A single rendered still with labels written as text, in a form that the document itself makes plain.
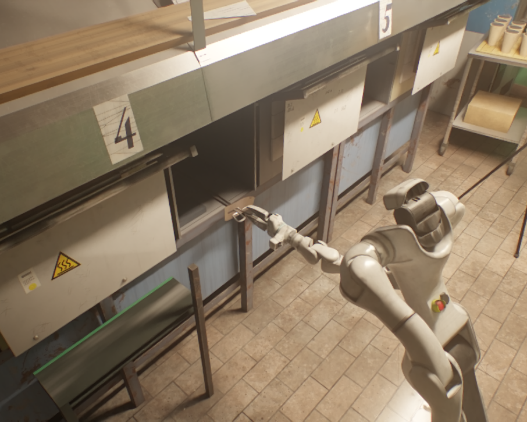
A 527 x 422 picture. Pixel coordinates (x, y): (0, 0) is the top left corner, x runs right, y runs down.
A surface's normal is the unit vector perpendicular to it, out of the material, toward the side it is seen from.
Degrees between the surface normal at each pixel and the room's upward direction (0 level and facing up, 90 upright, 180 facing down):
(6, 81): 33
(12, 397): 90
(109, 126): 79
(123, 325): 0
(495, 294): 0
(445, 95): 90
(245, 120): 90
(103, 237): 90
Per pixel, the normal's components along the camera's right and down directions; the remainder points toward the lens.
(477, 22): -0.68, 0.47
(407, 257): -0.41, 0.47
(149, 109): 0.72, 0.28
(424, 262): -0.12, 0.78
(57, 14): 0.39, -0.41
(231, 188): -0.01, -0.77
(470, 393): 0.55, 0.04
